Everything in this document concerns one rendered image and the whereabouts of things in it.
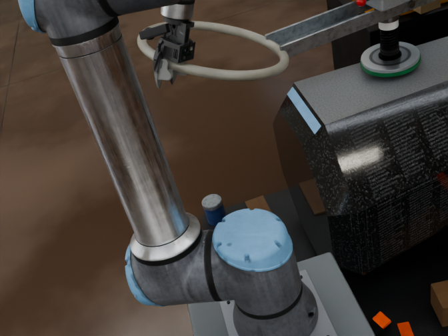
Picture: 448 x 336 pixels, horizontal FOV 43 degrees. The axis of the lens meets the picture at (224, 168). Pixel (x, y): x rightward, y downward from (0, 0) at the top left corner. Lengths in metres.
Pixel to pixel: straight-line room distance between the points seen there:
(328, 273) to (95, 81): 0.81
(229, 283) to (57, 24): 0.58
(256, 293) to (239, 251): 0.10
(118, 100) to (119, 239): 2.12
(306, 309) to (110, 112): 0.61
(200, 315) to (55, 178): 2.34
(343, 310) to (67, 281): 1.83
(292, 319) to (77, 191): 2.42
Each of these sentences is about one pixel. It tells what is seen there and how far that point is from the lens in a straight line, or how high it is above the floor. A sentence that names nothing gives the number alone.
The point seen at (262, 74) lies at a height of 1.15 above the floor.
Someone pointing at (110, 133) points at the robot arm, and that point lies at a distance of 1.01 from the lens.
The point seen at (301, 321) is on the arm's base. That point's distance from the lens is 1.26.
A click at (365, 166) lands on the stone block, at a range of 2.05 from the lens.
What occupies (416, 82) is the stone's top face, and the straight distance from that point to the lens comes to 2.21.
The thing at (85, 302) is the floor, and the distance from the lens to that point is 2.85.
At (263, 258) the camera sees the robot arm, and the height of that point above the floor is 1.18.
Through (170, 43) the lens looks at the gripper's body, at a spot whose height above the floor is 1.31.
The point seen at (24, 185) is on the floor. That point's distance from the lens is 3.77.
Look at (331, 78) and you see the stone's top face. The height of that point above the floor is 0.80.
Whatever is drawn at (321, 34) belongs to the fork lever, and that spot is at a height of 1.09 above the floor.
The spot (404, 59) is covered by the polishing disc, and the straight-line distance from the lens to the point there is 2.25.
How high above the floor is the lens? 1.99
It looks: 38 degrees down
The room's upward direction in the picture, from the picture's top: 16 degrees counter-clockwise
